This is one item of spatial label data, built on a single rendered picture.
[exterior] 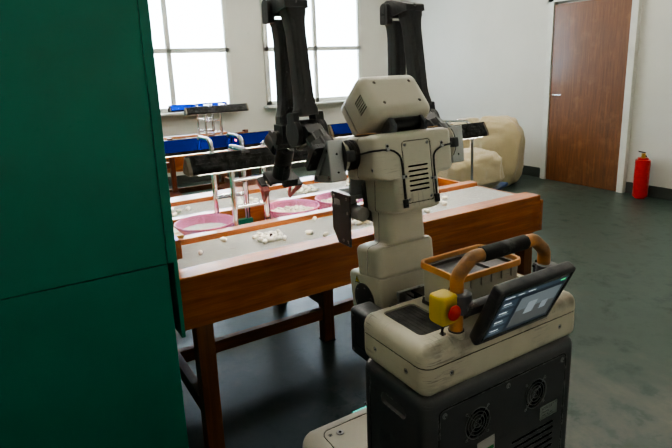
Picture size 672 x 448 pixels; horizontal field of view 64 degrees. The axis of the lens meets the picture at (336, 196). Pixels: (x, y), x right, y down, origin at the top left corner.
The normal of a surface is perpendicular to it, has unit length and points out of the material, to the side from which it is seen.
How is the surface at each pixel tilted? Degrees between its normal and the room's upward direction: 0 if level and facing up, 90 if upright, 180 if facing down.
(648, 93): 90
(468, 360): 90
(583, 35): 90
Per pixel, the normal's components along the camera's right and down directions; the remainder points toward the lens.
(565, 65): -0.85, 0.15
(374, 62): 0.52, 0.18
